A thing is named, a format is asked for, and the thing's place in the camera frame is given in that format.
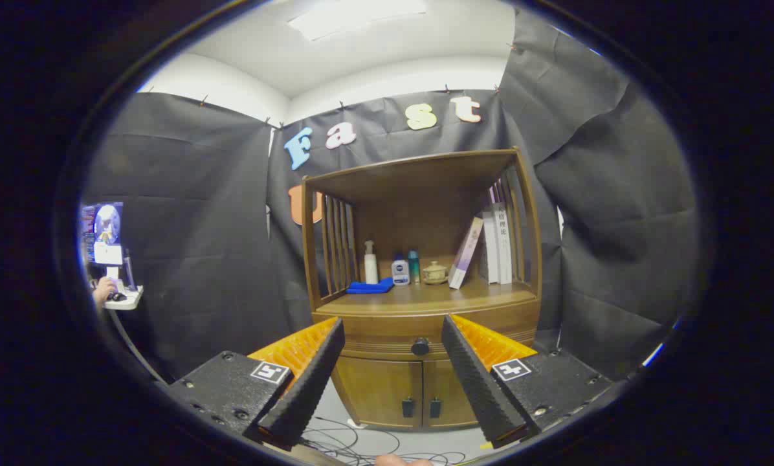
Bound small white side table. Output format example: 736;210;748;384
104;285;144;311

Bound computer monitor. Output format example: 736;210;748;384
80;202;124;266

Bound patterned cover book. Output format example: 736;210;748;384
480;207;498;284

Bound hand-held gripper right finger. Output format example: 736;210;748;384
441;313;614;449

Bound wooden cabinet door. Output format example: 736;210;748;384
331;355;425;429
422;359;480;428

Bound purple white book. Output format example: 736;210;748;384
448;217;484;290

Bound black floor cables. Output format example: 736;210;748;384
300;414;465;466

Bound brown wooden cabinet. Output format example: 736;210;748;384
301;148;544;431

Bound white book black characters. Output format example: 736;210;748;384
494;201;514;285

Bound wooden countertop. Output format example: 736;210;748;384
316;280;538;316

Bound ceiling light panel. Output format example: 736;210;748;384
288;0;428;41

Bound wooden drawer with black knob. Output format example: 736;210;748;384
315;304;542;361

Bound blue folded cloth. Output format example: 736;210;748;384
346;277;395;294

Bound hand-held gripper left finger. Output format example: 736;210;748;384
167;316;346;452

